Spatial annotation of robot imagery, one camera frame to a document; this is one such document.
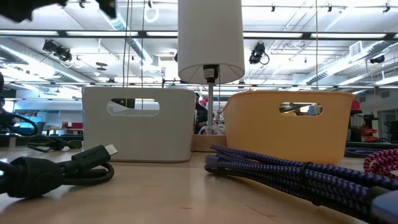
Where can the small black ceiling fixture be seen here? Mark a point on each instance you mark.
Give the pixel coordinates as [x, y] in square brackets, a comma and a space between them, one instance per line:
[377, 59]

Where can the black monitor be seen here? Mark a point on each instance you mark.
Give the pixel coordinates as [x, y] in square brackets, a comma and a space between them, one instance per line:
[393, 130]

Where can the black ceiling camera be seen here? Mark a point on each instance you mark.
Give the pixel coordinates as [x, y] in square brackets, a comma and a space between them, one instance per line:
[256, 53]

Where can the yellow plastic bin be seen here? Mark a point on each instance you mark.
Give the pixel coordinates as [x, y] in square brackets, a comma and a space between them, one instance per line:
[264, 133]

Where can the person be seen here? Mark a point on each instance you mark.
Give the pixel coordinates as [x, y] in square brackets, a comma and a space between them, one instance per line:
[200, 119]

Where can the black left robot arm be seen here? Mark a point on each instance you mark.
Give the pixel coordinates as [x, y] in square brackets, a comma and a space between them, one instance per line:
[18, 9]

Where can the grey plastic bin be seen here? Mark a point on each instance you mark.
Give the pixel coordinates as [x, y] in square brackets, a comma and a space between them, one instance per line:
[140, 137]

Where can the red and black machine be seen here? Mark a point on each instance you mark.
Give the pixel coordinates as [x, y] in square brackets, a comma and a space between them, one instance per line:
[368, 132]

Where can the small pink object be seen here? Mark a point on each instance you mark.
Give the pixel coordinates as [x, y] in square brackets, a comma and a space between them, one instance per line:
[204, 102]

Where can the red box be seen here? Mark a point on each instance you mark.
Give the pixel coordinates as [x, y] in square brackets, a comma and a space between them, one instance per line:
[74, 125]

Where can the table lamp with white shade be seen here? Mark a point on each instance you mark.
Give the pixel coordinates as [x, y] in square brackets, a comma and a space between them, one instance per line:
[211, 37]

